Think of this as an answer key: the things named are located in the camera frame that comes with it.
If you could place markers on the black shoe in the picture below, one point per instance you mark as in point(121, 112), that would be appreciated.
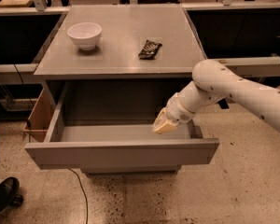
point(8, 191)

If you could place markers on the white ceramic bowl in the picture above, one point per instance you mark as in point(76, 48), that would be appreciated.
point(85, 35)

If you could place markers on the grey drawer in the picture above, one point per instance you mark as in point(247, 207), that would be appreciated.
point(108, 123)
point(144, 169)

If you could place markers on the grey drawer cabinet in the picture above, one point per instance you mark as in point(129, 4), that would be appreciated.
point(125, 31)

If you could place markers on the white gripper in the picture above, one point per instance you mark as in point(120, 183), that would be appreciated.
point(177, 111)

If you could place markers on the dark snack wrapper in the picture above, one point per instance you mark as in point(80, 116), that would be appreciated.
point(149, 50)

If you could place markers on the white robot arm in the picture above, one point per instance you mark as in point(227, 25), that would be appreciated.
point(211, 82)

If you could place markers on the grey bottom drawer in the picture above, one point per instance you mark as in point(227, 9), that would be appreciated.
point(144, 169)

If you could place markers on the cardboard box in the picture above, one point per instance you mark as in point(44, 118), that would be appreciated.
point(37, 125)

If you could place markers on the grey top drawer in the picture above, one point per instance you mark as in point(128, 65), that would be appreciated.
point(108, 123)

